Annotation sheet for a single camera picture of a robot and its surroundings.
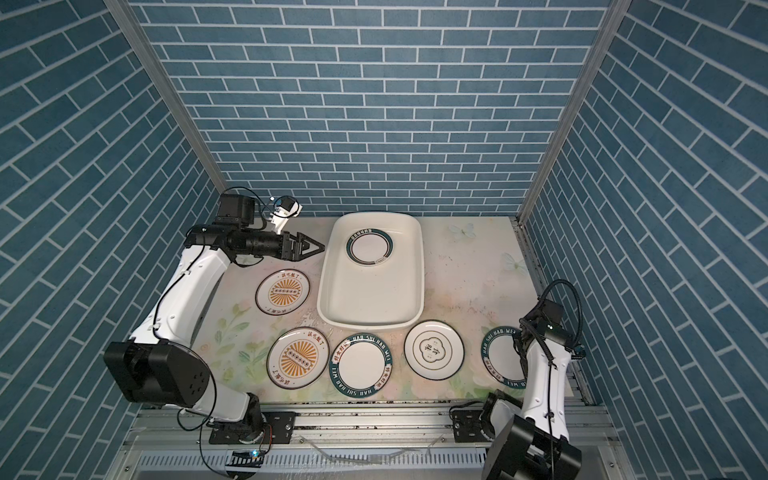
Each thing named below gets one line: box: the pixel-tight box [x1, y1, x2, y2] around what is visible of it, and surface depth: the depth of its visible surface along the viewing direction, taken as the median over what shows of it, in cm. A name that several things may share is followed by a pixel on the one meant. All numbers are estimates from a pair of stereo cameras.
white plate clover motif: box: [403, 319, 466, 381], surface depth 88 cm
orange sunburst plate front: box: [266, 326, 330, 390], surface depth 86 cm
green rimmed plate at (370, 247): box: [345, 227, 395, 267], surface depth 113 cm
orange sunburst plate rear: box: [255, 268, 311, 316], surface depth 101 cm
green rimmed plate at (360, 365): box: [328, 332, 393, 399], surface depth 86 cm
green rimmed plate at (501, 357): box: [480, 326, 527, 389], surface depth 88 cm
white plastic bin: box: [317, 212, 425, 331], surface depth 102 cm
